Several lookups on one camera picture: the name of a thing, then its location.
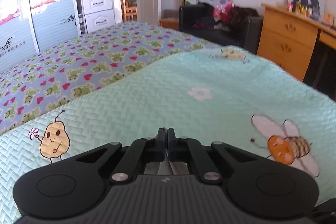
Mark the wooden dining chair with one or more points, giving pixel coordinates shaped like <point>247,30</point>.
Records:
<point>129,10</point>

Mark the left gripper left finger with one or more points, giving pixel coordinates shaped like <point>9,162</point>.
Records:
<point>138,155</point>

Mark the white sliding door wardrobe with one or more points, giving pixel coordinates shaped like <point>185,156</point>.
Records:
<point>29,27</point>

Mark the grey t-shirt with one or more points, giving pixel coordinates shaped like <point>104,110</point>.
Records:
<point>166,168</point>

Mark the wooden cabinet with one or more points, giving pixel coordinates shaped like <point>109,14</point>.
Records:
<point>289,39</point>

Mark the mint quilted bee bedspread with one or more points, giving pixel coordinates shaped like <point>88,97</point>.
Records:
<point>200,95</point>

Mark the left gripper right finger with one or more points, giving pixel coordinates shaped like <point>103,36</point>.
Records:
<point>191,152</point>

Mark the black chair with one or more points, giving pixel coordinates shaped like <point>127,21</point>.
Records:
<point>238,26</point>

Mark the white drawer unit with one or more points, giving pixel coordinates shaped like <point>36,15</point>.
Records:
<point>98,14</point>

